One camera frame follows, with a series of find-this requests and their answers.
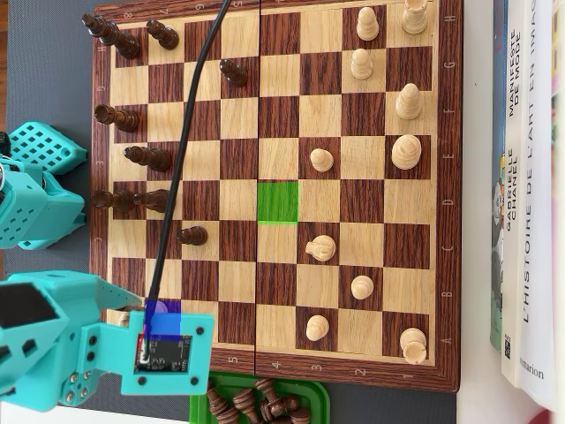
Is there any light wooden pawn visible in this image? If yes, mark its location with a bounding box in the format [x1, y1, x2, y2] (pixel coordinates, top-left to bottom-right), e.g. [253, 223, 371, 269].
[305, 314, 330, 342]
[350, 275, 375, 299]
[356, 7, 380, 42]
[310, 148, 335, 173]
[350, 48, 374, 80]

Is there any pink object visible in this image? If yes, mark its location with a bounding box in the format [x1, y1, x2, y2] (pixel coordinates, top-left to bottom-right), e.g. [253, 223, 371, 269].
[523, 406, 565, 424]

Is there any dark wooden rook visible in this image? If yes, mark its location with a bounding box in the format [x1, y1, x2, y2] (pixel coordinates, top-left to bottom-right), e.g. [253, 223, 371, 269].
[94, 104, 140, 133]

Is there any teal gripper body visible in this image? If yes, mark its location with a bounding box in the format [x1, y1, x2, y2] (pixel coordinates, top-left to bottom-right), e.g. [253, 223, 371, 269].
[43, 276, 103, 405]

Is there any light bishop right side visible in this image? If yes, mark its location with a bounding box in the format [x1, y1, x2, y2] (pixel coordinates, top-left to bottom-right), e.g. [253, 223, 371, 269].
[391, 134, 422, 170]

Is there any illustrated blue book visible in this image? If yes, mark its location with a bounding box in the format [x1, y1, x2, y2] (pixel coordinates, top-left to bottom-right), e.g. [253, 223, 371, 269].
[488, 0, 508, 352]

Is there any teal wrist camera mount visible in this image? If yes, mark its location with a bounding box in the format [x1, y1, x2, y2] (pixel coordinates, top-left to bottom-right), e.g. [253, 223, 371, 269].
[79, 308, 216, 398]

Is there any green plastic tray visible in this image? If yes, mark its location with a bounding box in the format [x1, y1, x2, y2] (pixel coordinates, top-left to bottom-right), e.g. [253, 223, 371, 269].
[188, 369, 331, 424]

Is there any light wooden rook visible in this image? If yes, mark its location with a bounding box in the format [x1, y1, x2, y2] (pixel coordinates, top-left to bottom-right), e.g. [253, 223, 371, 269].
[399, 326, 428, 366]
[402, 0, 429, 35]

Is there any wooden folding chessboard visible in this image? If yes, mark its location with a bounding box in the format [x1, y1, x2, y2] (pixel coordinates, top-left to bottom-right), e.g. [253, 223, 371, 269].
[87, 0, 464, 394]

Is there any book with coloured page edges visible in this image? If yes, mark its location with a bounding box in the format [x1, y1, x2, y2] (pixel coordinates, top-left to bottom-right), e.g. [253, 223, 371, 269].
[549, 0, 565, 410]

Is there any black camera cable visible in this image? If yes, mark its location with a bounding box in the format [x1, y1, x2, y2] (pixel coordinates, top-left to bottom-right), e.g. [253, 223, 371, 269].
[147, 0, 231, 354]

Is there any white art history book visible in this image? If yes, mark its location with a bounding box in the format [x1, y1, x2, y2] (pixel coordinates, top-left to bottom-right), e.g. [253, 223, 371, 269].
[516, 0, 558, 412]

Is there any dark wooden bishop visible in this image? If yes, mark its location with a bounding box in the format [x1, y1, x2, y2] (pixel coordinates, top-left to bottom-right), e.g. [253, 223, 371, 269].
[215, 402, 241, 423]

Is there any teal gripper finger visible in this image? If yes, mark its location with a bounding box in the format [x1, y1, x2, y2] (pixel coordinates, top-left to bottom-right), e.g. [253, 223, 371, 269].
[55, 368, 102, 410]
[95, 278, 146, 310]

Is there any white Gabrielle Chanel book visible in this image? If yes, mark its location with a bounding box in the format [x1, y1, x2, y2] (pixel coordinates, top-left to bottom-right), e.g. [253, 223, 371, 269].
[501, 0, 526, 390]

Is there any dark wooden tall chess piece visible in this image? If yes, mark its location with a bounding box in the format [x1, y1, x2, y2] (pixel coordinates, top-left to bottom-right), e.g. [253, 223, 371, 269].
[124, 146, 172, 173]
[91, 189, 142, 213]
[81, 12, 142, 61]

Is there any light wooden knight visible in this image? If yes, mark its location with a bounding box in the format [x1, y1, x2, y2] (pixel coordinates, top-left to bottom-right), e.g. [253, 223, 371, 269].
[305, 235, 337, 262]

